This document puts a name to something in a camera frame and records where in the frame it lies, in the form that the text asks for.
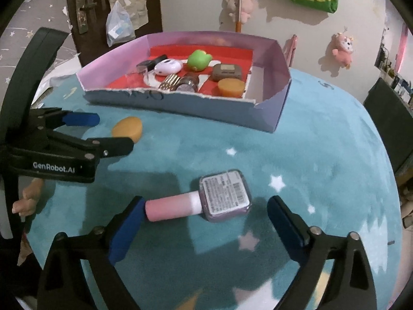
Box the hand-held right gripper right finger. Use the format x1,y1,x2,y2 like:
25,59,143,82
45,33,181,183
267,195,378,310

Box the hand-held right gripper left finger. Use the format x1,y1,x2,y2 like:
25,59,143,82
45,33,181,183
37,195,147,310

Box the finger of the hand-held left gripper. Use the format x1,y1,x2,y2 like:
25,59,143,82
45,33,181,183
32,107,101,130
45,129,134,159

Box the orange round disc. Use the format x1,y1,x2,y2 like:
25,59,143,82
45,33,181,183
217,79,246,98
111,117,143,143

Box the pink nail polish bottle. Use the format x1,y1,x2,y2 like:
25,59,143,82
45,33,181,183
145,169,253,223

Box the gold hair clip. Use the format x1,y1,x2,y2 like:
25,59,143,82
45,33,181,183
158,74,181,91

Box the black nail polish bottle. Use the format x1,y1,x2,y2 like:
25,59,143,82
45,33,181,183
136,54,168,72

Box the purple cardboard box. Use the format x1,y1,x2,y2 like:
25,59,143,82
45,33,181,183
77,32,292,134

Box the white earbuds case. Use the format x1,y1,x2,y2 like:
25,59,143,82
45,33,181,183
154,59,182,76

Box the green frog toy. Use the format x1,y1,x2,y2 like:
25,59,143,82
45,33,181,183
187,50,214,72

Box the grey-brown small device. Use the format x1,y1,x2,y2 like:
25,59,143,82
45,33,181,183
211,64,243,81

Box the person's left hand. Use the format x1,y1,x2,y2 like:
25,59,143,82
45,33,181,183
12,179,46,217

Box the white paper sheets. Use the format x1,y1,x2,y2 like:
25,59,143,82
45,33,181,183
30,53,82,107

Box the teal star-print blanket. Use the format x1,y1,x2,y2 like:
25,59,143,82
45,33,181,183
26,68,404,310

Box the dark brown door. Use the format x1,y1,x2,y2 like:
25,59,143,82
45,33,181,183
66,0,162,68

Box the hanging plastic bag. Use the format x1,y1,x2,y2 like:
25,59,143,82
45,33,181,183
106,0,136,47

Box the grey star-print cloth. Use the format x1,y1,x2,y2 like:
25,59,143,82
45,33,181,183
0,0,70,72

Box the clear plastic organizer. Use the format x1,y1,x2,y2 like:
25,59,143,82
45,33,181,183
103,0,149,26

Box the red paper liner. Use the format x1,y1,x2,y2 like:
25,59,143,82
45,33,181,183
106,47,254,99

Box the dark cloth-covered table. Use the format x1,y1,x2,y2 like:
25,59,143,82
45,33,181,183
364,77,413,175

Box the pink hanging ornament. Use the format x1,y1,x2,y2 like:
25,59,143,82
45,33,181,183
285,34,299,68

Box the row of cosmetic bottles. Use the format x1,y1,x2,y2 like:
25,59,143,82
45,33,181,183
374,47,413,105

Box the pink pig plush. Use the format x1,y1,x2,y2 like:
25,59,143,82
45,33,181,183
331,32,355,69

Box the orange pencil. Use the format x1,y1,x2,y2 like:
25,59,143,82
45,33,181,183
235,0,244,33

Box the pale pink plush toy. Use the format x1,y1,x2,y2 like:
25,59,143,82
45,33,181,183
224,0,259,23

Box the pink curtain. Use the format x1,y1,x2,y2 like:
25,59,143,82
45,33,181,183
399,22,410,73

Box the metal door handle plate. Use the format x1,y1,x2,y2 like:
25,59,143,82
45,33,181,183
75,0,97,34

